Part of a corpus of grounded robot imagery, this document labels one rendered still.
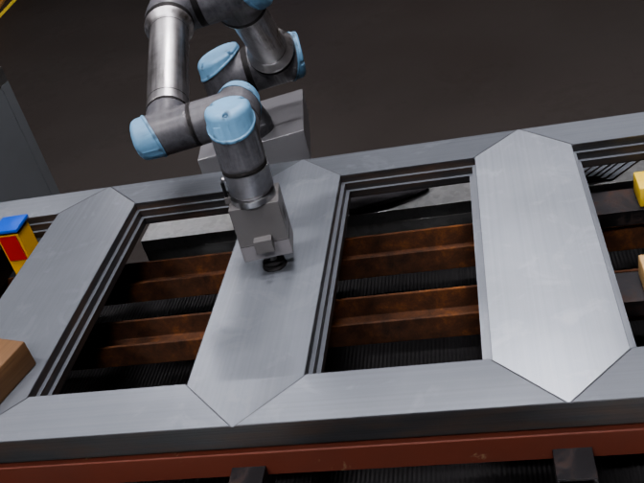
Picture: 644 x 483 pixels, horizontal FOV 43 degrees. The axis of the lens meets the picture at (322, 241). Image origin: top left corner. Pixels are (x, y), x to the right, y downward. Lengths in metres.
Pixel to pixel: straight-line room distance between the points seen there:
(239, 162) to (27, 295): 0.53
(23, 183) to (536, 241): 1.40
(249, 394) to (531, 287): 0.44
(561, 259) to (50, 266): 0.95
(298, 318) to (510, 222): 0.39
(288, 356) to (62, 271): 0.58
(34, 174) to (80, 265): 0.74
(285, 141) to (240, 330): 0.87
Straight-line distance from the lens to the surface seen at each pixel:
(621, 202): 1.58
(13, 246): 1.82
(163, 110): 1.40
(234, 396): 1.19
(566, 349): 1.15
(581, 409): 1.09
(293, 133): 2.07
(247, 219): 1.33
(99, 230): 1.71
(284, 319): 1.29
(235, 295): 1.37
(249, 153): 1.27
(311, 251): 1.42
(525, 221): 1.40
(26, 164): 2.30
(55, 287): 1.59
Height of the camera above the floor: 1.64
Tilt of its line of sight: 33 degrees down
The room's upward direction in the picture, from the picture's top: 15 degrees counter-clockwise
